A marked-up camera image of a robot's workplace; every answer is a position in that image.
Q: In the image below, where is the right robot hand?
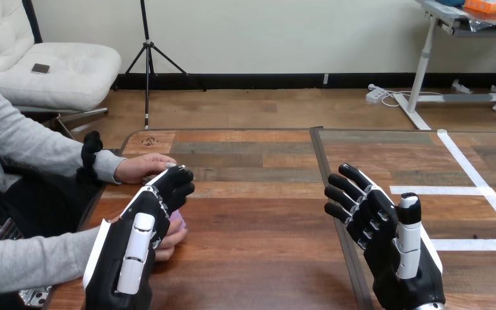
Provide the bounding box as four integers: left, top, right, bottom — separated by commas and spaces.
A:
324, 163, 446, 310

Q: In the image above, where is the person's hand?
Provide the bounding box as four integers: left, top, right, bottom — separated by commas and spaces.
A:
114, 152, 178, 185
152, 209, 189, 263

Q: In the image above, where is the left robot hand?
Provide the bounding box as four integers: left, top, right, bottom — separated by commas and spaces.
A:
83, 164, 196, 310

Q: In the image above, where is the purple block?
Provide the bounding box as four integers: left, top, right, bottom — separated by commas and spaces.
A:
169, 210, 188, 233

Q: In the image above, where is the person's forearm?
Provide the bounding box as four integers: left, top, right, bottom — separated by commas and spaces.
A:
0, 128, 126, 185
0, 225, 102, 297

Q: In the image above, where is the person's body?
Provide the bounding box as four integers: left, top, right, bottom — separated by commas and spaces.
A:
0, 59, 103, 310

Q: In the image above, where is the black tripod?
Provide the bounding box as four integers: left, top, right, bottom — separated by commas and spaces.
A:
111, 0, 209, 130

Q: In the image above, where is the white cushioned chair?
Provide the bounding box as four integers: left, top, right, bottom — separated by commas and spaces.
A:
0, 0, 123, 140

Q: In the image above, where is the white power strip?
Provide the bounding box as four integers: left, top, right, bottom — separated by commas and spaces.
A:
365, 83, 388, 104

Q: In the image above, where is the white desk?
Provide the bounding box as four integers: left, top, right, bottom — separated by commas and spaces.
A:
392, 0, 496, 131

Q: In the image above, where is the orange box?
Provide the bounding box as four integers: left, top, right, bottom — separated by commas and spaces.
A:
463, 0, 496, 14

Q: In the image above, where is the white power cable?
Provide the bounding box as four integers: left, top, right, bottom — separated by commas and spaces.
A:
380, 89, 444, 109

